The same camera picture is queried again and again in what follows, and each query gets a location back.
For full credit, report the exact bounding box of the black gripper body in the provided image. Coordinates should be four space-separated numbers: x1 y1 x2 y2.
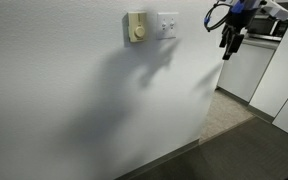
224 9 256 34

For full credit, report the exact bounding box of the white toggle switch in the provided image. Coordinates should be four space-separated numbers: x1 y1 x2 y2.
162 23 166 30
170 22 175 29

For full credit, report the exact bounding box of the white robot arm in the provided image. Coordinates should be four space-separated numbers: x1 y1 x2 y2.
219 0 288 60

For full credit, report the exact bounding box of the grey countertop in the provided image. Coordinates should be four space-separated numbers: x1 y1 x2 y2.
242 38 279 50

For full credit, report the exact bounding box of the black microwave oven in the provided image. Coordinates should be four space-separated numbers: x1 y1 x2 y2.
247 16 288 42

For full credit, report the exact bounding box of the white base cabinet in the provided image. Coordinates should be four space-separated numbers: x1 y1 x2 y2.
217 42 277 102

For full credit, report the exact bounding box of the white tall cabinet panel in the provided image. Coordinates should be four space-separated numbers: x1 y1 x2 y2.
250 30 288 117

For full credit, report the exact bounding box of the white double switch plate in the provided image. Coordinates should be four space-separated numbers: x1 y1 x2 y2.
156 12 178 40

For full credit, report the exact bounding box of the beige wall thermostat dial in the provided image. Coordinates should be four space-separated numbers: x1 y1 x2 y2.
128 11 147 43

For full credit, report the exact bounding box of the grey wall baseboard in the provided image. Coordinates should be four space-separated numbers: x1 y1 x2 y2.
114 139 199 180

